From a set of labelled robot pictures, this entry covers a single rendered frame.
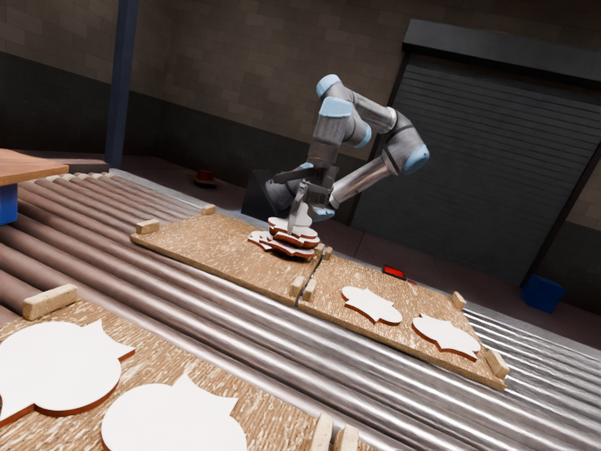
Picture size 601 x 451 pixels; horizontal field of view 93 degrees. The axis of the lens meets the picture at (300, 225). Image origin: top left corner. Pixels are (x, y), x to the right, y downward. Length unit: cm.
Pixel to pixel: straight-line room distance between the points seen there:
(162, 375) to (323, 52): 577
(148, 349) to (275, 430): 19
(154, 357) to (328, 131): 58
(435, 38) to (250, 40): 325
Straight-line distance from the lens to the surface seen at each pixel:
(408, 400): 55
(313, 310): 61
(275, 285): 64
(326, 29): 606
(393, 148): 115
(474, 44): 550
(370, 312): 65
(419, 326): 70
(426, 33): 548
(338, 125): 74
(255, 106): 616
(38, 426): 40
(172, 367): 43
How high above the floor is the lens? 124
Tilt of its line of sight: 16 degrees down
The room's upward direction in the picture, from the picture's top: 17 degrees clockwise
